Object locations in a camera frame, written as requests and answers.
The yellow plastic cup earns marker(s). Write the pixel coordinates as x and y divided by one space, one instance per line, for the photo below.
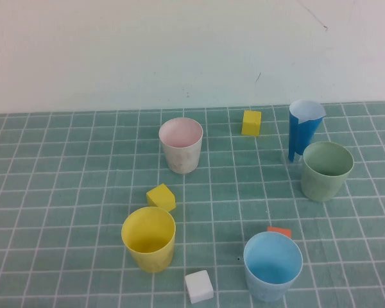
149 262

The pale green plastic cup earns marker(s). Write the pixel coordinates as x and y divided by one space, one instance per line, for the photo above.
321 189

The light blue plastic cup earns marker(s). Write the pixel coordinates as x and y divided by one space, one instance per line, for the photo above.
269 290

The white cup pink inside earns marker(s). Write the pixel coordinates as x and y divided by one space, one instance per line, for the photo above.
179 158

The yellow foam cube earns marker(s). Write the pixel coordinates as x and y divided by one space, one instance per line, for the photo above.
162 196
251 125

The blue paper wrapped clear glass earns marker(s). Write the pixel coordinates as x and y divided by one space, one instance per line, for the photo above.
300 134

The orange foam cube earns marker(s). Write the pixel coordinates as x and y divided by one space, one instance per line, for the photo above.
279 231

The green checked tablecloth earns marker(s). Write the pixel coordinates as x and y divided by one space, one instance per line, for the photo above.
67 179

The white foam cube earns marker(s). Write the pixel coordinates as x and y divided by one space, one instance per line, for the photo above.
199 287

